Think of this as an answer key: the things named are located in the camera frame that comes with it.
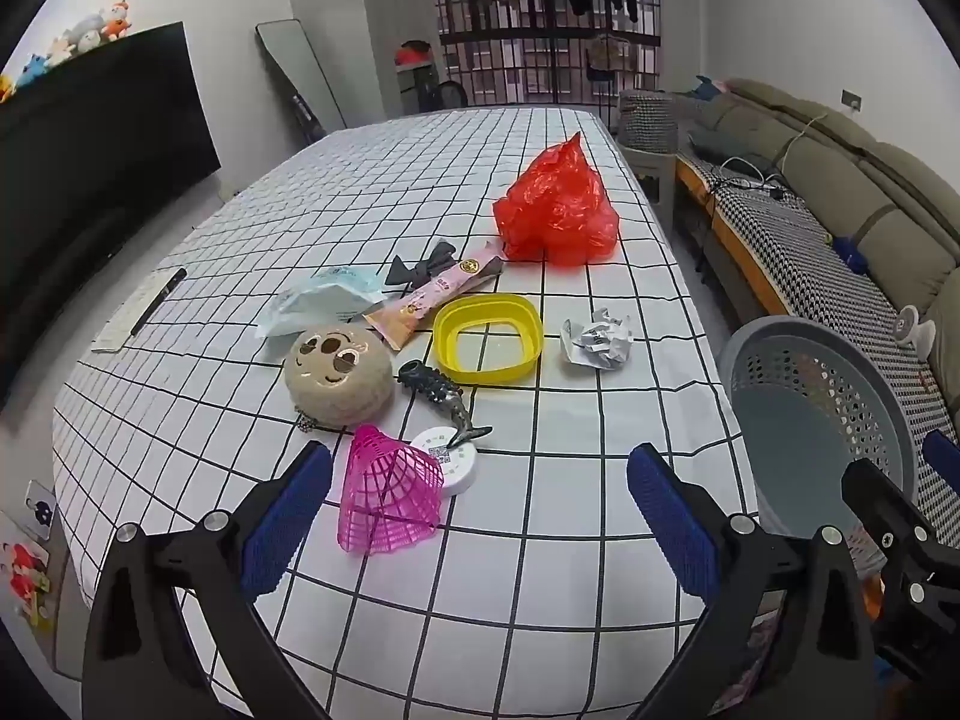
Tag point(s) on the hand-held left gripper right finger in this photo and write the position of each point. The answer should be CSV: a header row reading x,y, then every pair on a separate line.
x,y
671,521

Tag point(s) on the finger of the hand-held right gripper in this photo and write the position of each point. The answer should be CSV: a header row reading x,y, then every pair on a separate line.
x,y
877,495
943,454

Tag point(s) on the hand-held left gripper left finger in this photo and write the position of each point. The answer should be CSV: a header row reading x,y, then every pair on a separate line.
x,y
289,517

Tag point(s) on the pink plastic mesh cone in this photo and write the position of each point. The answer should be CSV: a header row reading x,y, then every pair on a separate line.
x,y
386,495

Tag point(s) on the grey laundry basket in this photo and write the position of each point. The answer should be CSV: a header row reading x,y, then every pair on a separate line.
x,y
795,420

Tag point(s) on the round beige plush toy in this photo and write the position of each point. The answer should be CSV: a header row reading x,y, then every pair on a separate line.
x,y
337,382

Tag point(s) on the white round container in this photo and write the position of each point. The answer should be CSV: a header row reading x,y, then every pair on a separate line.
x,y
459,466

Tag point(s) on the dark metal fish figurine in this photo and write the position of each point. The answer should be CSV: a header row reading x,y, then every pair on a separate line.
x,y
439,394

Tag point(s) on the white paper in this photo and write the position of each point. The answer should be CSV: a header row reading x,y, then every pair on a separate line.
x,y
596,341

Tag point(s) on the pink snack wrapper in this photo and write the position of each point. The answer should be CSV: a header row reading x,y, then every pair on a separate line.
x,y
435,291

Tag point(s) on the small white fan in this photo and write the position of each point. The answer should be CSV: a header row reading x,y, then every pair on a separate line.
x,y
913,324

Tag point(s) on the blue face mask pack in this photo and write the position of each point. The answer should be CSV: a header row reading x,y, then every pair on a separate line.
x,y
322,300

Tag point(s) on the blue item on sofa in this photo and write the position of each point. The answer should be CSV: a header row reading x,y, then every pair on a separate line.
x,y
849,253

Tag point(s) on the white card with dark figure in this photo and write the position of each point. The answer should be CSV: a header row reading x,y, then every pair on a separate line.
x,y
41,510

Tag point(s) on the black pen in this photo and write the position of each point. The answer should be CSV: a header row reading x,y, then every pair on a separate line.
x,y
159,300

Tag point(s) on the white remote control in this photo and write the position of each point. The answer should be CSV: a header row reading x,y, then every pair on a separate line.
x,y
112,324

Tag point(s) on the colourful sticker sheet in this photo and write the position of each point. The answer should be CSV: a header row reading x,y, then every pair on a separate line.
x,y
22,577

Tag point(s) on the black ribbon bow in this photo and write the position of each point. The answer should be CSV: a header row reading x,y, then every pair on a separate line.
x,y
420,266

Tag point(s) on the olive green sofa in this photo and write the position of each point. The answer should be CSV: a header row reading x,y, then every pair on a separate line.
x,y
825,157

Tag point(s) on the red plastic bag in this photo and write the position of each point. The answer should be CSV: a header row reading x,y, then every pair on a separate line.
x,y
559,202

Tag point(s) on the white side cabinet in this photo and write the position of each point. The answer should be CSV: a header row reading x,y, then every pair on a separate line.
x,y
652,165

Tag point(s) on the grey cushion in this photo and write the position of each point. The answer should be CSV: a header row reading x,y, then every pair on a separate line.
x,y
720,141

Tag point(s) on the white checked tablecloth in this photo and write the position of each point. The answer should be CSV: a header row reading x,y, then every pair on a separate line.
x,y
450,165

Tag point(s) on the black television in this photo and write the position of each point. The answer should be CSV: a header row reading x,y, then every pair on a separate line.
x,y
90,165

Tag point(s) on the blue plush toy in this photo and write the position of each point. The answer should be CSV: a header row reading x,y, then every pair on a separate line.
x,y
709,88

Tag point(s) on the grey cabinet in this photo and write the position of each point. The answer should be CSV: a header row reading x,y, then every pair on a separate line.
x,y
416,88

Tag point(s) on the leaning mirror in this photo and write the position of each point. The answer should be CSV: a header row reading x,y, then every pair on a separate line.
x,y
300,67

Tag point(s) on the black floor fan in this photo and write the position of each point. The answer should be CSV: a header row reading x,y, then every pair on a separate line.
x,y
448,95

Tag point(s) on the beige garment on hanger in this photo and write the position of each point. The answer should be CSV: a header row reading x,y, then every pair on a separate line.
x,y
609,54

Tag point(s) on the red cloth bundle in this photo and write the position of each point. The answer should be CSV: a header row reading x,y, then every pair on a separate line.
x,y
414,55

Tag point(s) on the black window grille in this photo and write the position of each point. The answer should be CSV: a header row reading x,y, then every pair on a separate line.
x,y
525,52

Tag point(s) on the row of plush toys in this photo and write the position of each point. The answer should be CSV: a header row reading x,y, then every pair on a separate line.
x,y
86,34

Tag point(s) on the wall socket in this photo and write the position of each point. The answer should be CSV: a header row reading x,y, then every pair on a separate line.
x,y
852,99

